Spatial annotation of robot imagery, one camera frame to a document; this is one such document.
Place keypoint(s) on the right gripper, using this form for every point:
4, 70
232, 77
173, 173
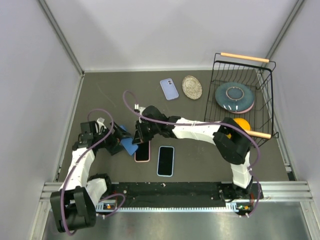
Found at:
140, 136

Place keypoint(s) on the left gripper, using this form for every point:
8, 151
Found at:
115, 146

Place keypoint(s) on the blue phone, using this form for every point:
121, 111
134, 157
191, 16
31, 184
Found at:
129, 146

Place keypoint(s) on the pink phone case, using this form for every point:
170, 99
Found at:
150, 155

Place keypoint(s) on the light blue phone case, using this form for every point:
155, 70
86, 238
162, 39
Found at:
157, 161

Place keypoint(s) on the purple-edged black phone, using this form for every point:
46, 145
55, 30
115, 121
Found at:
165, 160

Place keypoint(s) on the lavender phone case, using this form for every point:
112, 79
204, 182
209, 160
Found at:
169, 89

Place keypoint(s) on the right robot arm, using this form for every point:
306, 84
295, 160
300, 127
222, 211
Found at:
227, 136

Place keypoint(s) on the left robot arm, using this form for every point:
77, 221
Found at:
74, 204

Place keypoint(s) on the speckled oval dish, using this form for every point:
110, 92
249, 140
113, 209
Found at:
191, 87

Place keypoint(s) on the pink plate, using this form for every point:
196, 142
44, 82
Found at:
244, 111

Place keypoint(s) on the blue glazed plate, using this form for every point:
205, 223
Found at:
234, 96

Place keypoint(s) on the orange bowl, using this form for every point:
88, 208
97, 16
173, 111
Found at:
243, 123

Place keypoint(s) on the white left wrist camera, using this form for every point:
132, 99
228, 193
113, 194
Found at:
100, 126

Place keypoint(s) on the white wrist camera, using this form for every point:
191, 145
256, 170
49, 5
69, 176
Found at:
139, 109
100, 126

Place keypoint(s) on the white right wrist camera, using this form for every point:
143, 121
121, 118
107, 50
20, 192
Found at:
139, 109

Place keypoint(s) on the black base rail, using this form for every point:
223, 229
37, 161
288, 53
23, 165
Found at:
181, 194

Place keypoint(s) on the black wire dish rack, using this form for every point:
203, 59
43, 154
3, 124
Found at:
254, 72

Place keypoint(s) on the grey cable duct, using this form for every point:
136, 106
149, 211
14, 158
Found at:
109, 206

